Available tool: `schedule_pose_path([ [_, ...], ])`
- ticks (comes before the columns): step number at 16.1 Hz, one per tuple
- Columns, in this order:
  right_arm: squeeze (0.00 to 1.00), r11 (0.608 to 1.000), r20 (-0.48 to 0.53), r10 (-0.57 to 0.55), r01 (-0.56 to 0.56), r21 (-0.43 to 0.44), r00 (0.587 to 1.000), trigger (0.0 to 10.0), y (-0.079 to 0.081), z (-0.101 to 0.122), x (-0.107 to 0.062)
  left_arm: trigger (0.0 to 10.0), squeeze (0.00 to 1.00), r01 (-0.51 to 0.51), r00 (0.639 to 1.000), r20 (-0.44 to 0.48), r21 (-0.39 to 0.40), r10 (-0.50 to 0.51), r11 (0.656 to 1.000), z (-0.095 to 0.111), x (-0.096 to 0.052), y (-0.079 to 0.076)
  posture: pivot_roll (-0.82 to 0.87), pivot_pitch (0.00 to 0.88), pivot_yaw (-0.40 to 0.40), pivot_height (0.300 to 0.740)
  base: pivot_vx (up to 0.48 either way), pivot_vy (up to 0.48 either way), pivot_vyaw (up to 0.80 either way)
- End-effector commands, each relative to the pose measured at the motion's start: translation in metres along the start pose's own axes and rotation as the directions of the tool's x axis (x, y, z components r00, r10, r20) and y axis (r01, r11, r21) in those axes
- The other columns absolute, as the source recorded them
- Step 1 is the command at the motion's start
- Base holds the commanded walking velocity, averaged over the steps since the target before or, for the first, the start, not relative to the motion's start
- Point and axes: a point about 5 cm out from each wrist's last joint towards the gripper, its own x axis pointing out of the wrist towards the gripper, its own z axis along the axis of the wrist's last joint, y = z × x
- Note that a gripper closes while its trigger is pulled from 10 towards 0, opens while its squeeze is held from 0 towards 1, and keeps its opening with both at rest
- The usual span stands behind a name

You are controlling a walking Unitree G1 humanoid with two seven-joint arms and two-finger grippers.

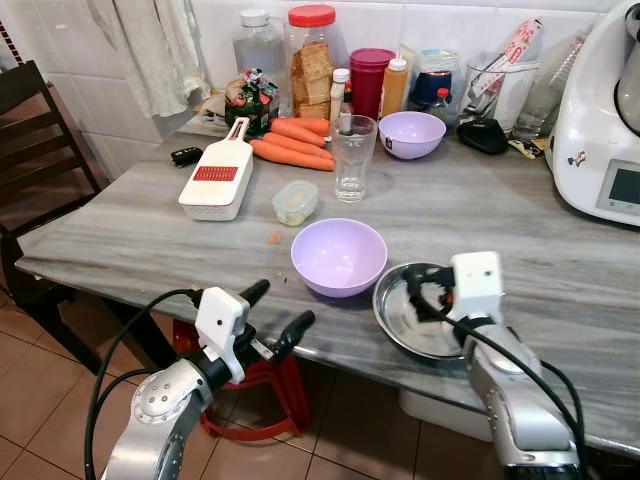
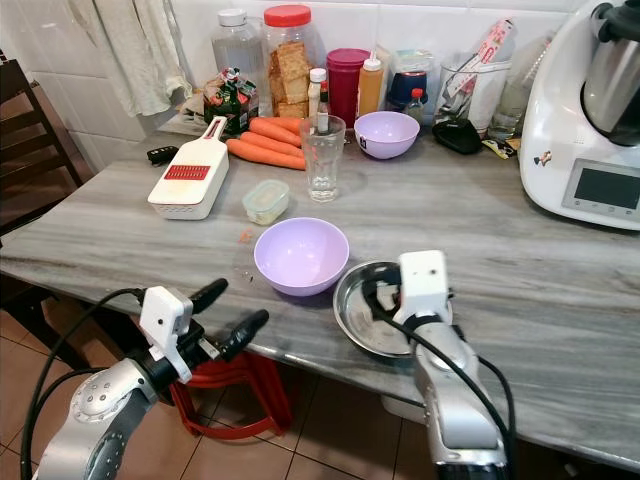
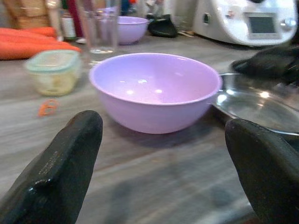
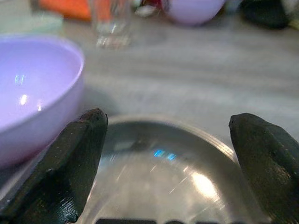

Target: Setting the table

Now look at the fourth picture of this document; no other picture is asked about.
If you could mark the dark round object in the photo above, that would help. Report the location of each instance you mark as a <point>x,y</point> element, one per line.
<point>264,12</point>

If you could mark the pale green plate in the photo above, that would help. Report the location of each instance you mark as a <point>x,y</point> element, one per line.
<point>28,23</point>

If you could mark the clear glass bowl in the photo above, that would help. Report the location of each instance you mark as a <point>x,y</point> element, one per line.
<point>163,177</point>

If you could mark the orange cloth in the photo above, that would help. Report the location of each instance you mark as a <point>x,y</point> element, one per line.
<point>67,8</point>

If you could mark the lilac plastic bowl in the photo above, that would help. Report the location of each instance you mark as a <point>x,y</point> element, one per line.
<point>194,10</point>
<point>35,93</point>

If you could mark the clear drinking glass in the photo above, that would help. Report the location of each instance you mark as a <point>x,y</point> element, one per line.
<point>112,23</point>

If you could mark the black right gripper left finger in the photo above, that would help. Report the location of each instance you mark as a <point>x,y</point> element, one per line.
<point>63,168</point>

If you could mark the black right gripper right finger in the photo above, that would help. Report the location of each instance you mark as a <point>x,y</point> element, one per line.
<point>266,163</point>

